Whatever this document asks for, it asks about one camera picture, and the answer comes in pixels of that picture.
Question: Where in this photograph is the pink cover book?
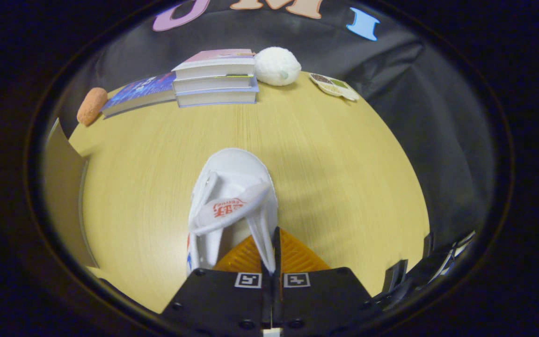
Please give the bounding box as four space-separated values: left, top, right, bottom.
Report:
172 48 256 81

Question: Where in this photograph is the small snack dish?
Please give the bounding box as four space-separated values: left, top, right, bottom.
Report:
308 73 360 103

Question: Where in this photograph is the brown cardboard storage box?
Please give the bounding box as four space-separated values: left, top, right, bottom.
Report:
42 117 100 269

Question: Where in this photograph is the black backdrop cloth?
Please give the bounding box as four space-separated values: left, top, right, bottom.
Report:
53 0 498 249

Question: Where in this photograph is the orange sponge ball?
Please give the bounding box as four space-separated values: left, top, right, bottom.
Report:
76 87 109 127

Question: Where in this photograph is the white canvas shoe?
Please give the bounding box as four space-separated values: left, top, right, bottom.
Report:
186 147 280 277

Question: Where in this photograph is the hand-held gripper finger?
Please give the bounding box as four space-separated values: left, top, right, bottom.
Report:
273 227 383 337
162 234 273 337

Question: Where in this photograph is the pale blue cover book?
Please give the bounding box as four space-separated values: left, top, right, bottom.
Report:
175 80 260 109

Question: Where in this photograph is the dark frame structure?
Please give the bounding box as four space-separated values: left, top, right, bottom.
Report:
372 231 477 309

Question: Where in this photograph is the dark blue cover book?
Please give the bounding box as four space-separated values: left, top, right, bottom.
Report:
101 71 178 119

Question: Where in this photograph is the white book with green edge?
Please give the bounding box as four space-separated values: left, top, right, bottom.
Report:
172 74 257 94

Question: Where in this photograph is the white plush ball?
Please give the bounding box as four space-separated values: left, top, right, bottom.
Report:
254 46 302 87

